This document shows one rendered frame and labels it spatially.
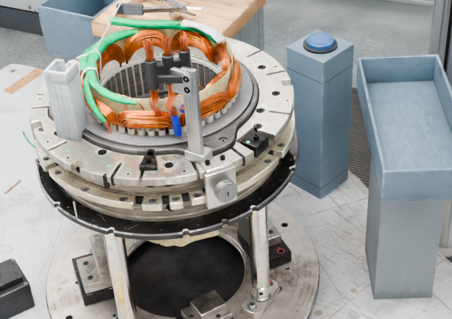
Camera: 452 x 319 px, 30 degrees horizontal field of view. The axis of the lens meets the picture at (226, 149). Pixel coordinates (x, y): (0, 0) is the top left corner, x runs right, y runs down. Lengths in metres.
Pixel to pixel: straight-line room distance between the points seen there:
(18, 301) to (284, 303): 0.37
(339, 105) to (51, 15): 0.46
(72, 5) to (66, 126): 0.48
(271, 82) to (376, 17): 2.49
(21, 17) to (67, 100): 2.63
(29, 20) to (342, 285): 2.53
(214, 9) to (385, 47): 2.07
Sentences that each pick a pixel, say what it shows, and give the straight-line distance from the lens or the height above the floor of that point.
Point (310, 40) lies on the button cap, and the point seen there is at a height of 1.04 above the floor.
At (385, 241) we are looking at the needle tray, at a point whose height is 0.89.
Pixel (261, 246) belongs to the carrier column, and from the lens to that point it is 1.08.
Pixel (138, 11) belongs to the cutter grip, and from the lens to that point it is 1.25.
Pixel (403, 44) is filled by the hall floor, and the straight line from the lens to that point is 3.33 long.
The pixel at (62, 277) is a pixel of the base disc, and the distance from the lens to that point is 1.24.
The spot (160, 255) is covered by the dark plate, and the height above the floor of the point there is 0.78.
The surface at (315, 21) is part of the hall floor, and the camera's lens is 3.48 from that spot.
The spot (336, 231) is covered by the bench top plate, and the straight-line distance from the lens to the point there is 1.30.
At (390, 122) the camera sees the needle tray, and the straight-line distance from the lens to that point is 1.10.
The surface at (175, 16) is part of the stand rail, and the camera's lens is 1.25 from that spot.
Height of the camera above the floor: 1.66
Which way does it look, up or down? 37 degrees down
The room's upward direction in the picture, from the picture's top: 4 degrees counter-clockwise
